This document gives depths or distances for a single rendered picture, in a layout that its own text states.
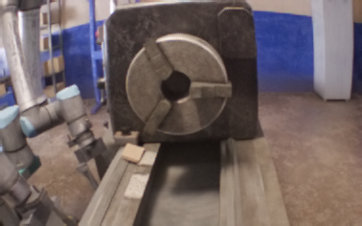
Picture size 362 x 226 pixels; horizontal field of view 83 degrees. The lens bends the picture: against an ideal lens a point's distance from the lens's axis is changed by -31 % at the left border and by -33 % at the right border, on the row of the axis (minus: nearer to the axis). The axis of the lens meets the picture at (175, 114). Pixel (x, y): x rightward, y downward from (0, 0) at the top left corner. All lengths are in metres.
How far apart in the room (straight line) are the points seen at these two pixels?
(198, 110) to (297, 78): 3.89
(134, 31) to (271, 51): 3.56
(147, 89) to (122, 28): 0.29
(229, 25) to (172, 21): 0.18
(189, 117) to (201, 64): 0.14
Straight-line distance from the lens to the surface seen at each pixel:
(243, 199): 0.70
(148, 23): 0.89
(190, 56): 0.68
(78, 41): 4.70
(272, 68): 4.37
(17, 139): 1.26
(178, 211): 0.85
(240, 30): 0.83
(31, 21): 1.19
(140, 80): 0.71
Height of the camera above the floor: 1.28
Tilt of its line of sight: 21 degrees down
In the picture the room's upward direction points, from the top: 5 degrees counter-clockwise
